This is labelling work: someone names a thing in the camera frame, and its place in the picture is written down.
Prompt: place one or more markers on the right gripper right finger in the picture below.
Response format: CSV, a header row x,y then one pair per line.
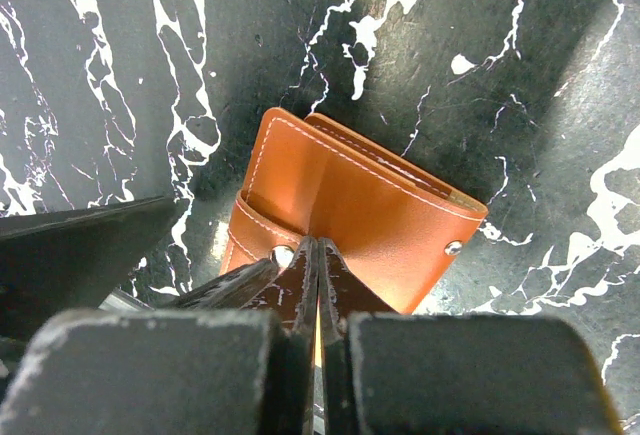
x,y
388,373

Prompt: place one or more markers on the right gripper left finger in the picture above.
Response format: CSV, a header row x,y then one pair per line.
x,y
171,371

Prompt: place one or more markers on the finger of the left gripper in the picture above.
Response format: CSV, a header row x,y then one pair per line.
x,y
232,290
55,261

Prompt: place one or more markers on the brown leather card holder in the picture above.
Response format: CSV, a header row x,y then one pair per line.
x,y
397,227

